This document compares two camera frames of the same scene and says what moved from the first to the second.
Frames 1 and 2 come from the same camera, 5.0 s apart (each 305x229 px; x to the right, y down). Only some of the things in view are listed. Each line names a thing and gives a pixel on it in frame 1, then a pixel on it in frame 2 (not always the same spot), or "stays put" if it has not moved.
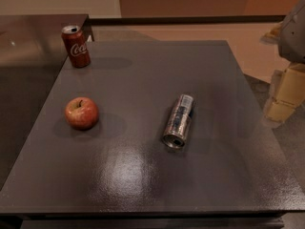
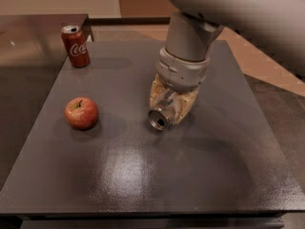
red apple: [81, 113] stays put
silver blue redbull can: [179, 121] → [161, 117]
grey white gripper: [294, 35] → [180, 71]
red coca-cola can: [75, 46] stays put
